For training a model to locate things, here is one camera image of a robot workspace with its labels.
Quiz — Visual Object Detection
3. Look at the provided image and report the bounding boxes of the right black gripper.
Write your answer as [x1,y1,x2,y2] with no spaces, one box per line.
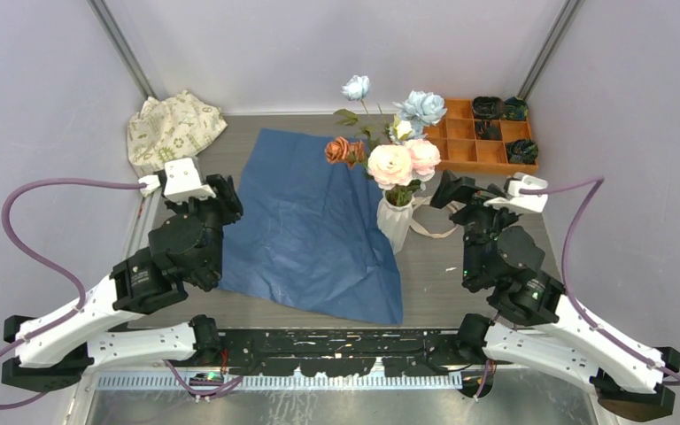
[428,168,517,283]

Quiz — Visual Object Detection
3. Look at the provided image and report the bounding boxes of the beige printed ribbon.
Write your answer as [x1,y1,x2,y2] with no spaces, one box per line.
[409,197,456,240]

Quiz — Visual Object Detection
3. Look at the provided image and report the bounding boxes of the pink rose stem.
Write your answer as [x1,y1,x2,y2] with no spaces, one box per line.
[366,139,441,206]

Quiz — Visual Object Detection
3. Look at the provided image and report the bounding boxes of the blue wrapping paper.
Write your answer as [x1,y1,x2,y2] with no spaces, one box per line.
[220,128,404,325]

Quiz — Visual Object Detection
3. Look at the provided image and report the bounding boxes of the light blue flower stem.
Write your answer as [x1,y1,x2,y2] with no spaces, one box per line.
[333,74,448,148]

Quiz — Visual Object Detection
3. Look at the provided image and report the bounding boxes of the orange rose stem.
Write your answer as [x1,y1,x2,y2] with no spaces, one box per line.
[324,136,367,168]

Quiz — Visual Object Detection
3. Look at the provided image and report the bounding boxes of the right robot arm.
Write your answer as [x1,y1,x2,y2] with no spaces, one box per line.
[430,171,680,422]

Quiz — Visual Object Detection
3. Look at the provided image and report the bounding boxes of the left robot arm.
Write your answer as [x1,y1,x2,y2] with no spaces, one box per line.
[1,174,243,393]

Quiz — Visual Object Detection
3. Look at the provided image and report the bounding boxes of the white ribbed vase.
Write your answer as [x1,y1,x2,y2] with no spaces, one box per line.
[376,191,415,254]

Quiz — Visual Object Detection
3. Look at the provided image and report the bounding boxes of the orange compartment tray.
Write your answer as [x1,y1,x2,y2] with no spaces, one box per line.
[424,98,538,175]

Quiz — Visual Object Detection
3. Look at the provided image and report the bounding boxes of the dark fabric piece middle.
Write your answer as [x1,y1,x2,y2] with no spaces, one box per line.
[475,120,502,141]

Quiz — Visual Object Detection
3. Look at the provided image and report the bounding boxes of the dark rolled fabric bottom-right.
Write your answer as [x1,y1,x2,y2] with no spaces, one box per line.
[505,138,539,165]

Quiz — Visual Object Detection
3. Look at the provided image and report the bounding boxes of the dark rolled fabric top-left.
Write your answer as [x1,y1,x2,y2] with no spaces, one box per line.
[471,97,505,120]

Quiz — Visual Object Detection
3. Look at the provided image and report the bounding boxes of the dark rolled fabric top-right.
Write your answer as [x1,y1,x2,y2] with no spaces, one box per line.
[501,97,529,121]

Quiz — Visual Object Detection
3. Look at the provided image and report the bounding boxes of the cream patterned cloth bag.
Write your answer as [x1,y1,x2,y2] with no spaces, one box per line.
[127,89,228,177]

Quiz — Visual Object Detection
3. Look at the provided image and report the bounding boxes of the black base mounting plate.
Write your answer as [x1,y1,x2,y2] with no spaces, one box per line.
[166,328,514,380]

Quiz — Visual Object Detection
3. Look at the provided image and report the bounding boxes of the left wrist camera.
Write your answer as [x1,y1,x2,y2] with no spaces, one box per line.
[138,158,216,205]

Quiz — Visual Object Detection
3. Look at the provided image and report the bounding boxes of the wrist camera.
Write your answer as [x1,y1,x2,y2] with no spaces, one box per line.
[138,158,216,205]
[483,173,548,214]

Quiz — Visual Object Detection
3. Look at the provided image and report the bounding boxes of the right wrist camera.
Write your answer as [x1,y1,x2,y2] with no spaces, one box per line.
[483,173,548,214]

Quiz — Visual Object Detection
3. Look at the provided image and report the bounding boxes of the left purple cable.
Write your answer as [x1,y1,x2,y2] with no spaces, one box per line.
[0,178,242,411]

